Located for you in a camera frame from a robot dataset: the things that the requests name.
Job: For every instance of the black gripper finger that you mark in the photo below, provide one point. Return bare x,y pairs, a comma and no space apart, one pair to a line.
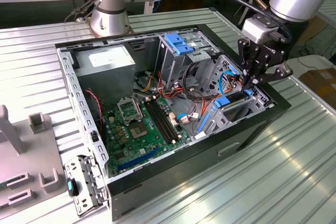
278,73
249,58

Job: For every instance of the hard disk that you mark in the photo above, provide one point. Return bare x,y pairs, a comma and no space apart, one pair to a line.
221,102

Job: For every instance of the grey metal disk bay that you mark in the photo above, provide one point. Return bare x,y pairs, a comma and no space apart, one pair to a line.
236,117

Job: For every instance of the brown cardboard box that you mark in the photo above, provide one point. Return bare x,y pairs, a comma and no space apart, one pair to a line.
320,82

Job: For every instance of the large cardboard sheet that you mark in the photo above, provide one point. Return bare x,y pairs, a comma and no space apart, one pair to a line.
315,28

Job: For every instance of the blue plastic drive latch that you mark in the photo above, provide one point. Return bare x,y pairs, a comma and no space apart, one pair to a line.
181,47

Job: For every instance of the grey optical drive cage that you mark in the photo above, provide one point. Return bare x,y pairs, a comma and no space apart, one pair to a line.
170,61

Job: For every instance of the black RAM slot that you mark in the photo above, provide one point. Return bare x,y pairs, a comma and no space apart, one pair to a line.
164,121
160,121
168,121
156,121

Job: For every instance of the metal locking lever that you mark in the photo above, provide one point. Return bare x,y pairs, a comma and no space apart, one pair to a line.
136,102

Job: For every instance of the black open PC case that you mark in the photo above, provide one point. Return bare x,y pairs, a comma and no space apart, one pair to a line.
183,166

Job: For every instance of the CPU socket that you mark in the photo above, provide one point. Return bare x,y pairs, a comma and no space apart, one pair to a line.
137,130

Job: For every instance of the grey power supply unit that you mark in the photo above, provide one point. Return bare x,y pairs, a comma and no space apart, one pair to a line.
105,77

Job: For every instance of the green motherboard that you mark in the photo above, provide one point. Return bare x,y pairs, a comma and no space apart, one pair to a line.
131,146

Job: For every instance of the blue expansion slot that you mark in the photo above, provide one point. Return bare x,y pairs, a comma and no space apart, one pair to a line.
139,159

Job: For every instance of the black case fan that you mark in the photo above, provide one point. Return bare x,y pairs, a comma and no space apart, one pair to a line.
92,108

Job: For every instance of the black clip with blue mark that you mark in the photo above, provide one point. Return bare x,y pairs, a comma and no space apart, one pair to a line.
73,187

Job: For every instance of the grey parts rack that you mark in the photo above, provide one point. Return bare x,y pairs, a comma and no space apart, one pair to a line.
26,155

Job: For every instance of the green circuit board part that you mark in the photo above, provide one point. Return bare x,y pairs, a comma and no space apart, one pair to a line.
2,186

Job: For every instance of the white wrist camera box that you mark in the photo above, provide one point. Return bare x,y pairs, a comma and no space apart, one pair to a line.
256,30

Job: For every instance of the grey metal frame table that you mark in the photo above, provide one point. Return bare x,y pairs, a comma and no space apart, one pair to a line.
328,6

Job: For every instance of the metal expansion bracket plate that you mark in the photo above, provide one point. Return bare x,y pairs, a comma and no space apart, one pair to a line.
86,182

